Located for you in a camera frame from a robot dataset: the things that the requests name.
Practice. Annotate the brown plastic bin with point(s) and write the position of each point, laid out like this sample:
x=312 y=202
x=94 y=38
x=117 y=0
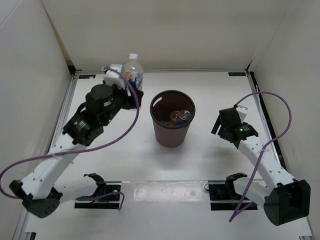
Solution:
x=161 y=107

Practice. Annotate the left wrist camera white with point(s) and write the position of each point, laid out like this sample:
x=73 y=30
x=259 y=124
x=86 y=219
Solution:
x=112 y=78

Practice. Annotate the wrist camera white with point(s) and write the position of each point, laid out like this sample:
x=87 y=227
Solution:
x=112 y=78
x=242 y=112

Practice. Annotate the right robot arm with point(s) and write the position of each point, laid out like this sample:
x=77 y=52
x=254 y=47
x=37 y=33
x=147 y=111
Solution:
x=283 y=198

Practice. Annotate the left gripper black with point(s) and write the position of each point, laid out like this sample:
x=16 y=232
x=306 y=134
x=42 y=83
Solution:
x=132 y=103

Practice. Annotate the clear bottle orange blue label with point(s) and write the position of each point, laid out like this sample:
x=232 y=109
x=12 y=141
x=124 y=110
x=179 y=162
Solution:
x=133 y=71

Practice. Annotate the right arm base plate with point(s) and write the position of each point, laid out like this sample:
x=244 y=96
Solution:
x=219 y=196

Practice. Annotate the orange juice bottle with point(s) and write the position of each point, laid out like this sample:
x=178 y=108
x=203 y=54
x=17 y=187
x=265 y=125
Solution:
x=174 y=116

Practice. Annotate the left blue corner sticker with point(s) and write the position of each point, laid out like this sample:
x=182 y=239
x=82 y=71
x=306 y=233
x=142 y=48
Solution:
x=87 y=76

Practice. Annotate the clear unlabeled plastic bottle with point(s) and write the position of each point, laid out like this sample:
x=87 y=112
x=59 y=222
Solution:
x=167 y=123

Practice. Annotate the blue corner sticker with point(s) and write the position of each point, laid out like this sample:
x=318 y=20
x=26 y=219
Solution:
x=237 y=74
x=87 y=76

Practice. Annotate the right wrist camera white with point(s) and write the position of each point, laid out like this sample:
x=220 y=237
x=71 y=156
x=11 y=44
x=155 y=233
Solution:
x=242 y=112

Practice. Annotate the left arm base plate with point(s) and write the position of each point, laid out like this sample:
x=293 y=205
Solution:
x=105 y=197

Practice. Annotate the right blue corner sticker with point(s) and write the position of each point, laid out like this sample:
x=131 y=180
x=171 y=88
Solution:
x=237 y=74

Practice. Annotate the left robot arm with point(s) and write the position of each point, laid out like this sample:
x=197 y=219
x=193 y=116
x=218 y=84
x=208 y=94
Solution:
x=37 y=191

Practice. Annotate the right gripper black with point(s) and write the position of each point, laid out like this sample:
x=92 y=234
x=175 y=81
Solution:
x=216 y=127

